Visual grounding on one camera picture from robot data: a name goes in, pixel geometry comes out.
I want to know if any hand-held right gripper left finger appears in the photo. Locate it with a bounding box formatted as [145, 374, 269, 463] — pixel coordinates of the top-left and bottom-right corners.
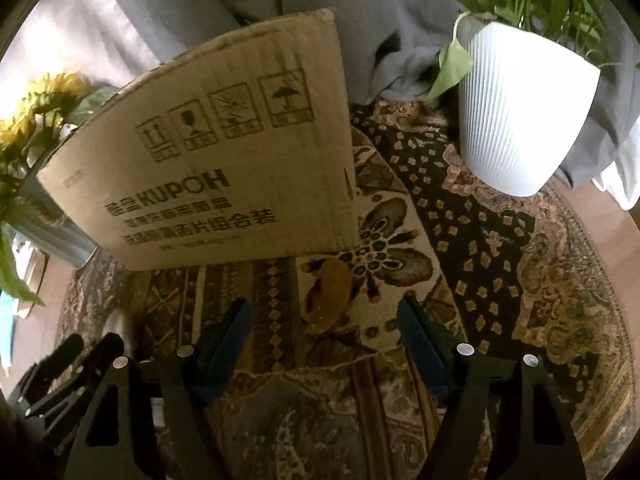
[65, 297, 253, 480]

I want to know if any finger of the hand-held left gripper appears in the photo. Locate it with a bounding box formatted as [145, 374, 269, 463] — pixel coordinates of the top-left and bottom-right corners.
[10, 334, 85, 400]
[22, 332, 126, 419]

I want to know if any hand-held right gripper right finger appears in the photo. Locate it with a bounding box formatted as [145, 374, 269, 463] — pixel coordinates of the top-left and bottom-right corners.
[397, 294, 586, 480]

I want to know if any yellow-brown round disc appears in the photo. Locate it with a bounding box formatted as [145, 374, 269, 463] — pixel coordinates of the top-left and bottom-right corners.
[300, 257, 353, 335]

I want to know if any cardboard box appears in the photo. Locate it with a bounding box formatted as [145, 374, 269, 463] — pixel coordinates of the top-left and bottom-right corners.
[37, 8, 360, 271]

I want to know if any blue cloth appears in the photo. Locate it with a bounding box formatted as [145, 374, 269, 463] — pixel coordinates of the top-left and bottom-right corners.
[0, 292, 13, 371]

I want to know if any grey-green ribbed vase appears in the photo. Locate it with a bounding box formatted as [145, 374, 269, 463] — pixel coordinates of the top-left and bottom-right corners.
[2, 160, 98, 268]

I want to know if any patterned rug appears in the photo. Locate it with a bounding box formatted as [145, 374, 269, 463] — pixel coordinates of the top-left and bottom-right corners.
[55, 95, 636, 480]

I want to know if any sunflower bouquet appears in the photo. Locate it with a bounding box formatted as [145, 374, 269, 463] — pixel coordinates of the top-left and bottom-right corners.
[0, 72, 121, 306]

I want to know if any white ribbed plant pot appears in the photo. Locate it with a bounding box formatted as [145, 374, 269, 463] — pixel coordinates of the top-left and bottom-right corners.
[452, 12, 601, 197]

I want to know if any white curtain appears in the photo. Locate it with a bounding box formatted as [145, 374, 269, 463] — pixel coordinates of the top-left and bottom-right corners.
[592, 150, 640, 211]

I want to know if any beige curtain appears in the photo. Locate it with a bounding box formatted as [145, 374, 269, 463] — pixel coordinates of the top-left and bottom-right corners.
[0, 0, 146, 93]

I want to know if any grey curtain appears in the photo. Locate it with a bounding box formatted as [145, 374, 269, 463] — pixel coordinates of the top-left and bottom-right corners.
[92, 0, 640, 188]

